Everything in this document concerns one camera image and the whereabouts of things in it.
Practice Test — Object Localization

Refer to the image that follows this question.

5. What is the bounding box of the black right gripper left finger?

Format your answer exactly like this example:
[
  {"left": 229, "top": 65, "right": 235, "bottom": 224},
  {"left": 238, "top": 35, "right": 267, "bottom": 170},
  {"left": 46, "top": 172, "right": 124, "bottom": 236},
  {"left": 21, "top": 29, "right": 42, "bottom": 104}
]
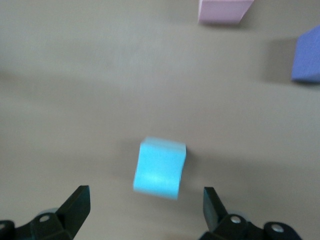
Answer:
[{"left": 0, "top": 184, "right": 91, "bottom": 240}]

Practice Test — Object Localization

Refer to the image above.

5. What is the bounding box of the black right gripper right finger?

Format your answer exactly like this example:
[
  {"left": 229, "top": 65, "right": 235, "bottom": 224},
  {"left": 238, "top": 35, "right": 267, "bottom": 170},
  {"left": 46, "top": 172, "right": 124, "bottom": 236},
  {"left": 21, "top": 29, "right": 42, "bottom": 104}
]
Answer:
[{"left": 199, "top": 186, "right": 303, "bottom": 240}]

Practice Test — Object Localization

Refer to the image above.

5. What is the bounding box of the cyan foam block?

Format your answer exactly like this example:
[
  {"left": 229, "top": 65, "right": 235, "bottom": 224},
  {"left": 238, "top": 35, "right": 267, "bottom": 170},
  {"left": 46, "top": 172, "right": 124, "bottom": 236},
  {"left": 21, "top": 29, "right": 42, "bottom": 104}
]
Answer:
[{"left": 132, "top": 136, "right": 188, "bottom": 201}]

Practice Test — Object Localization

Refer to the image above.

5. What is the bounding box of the purple foam block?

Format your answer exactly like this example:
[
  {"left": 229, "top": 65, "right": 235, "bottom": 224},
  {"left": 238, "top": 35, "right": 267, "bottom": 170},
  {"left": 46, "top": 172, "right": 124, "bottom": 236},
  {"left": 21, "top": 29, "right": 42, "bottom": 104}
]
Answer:
[{"left": 290, "top": 24, "right": 320, "bottom": 84}]

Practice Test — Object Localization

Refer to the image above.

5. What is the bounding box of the pink foam block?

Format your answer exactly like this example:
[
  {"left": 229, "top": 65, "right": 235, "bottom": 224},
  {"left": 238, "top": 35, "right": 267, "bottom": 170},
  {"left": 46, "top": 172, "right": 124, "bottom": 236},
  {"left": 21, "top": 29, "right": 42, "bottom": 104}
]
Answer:
[{"left": 197, "top": 0, "right": 255, "bottom": 25}]

